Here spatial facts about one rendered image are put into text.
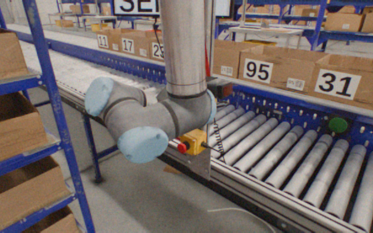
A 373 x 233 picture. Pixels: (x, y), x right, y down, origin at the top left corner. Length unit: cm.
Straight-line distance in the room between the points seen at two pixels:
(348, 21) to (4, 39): 535
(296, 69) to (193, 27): 89
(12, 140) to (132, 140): 39
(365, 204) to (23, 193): 102
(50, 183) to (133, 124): 47
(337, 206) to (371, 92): 56
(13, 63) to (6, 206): 40
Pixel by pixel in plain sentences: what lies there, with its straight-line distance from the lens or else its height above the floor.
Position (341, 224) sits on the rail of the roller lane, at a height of 74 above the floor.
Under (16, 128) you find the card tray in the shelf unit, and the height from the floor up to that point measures 101.
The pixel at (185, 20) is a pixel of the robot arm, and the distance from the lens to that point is 45.
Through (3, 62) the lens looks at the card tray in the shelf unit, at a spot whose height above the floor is 118.
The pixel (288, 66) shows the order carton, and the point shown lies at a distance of 130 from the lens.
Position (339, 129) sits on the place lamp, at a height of 80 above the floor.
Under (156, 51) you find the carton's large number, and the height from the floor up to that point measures 96.
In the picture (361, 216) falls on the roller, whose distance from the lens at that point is 89.
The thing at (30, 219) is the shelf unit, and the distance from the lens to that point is 87.
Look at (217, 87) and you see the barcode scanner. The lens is 69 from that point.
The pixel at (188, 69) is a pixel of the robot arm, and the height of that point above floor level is 118.
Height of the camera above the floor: 131
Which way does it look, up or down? 27 degrees down
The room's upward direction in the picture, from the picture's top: straight up
